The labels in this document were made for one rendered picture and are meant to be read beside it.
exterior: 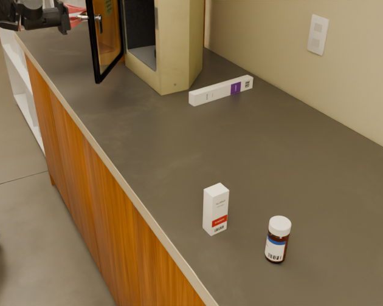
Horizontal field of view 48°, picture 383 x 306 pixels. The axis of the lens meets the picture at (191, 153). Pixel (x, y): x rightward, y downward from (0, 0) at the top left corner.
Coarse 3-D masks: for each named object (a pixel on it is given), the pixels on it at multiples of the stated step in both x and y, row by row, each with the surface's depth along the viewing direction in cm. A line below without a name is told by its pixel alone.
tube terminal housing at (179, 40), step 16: (160, 0) 131; (176, 0) 134; (192, 0) 139; (160, 16) 134; (176, 16) 137; (192, 16) 142; (160, 32) 136; (176, 32) 139; (192, 32) 146; (160, 48) 139; (176, 48) 142; (192, 48) 149; (128, 64) 168; (144, 64) 154; (160, 64) 142; (176, 64) 145; (192, 64) 152; (144, 80) 158; (160, 80) 145; (176, 80) 148; (192, 80) 156
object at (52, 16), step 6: (54, 0) 134; (54, 6) 137; (60, 6) 131; (48, 12) 132; (54, 12) 133; (60, 12) 132; (42, 18) 132; (48, 18) 132; (54, 18) 133; (60, 18) 134; (48, 24) 133; (54, 24) 134; (60, 24) 135; (60, 30) 138
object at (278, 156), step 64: (64, 64) 172; (128, 128) 128; (192, 128) 129; (256, 128) 129; (320, 128) 130; (128, 192) 106; (192, 192) 102; (256, 192) 103; (320, 192) 103; (192, 256) 85; (256, 256) 85; (320, 256) 86
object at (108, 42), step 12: (96, 0) 134; (108, 0) 145; (96, 12) 135; (108, 12) 146; (96, 24) 136; (108, 24) 147; (96, 36) 137; (108, 36) 148; (108, 48) 149; (120, 48) 163; (108, 60) 150
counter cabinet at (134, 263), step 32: (32, 64) 203; (64, 128) 174; (64, 160) 194; (96, 160) 140; (64, 192) 221; (96, 192) 153; (96, 224) 169; (128, 224) 125; (96, 256) 188; (128, 256) 136; (160, 256) 106; (128, 288) 148; (160, 288) 114; (192, 288) 93
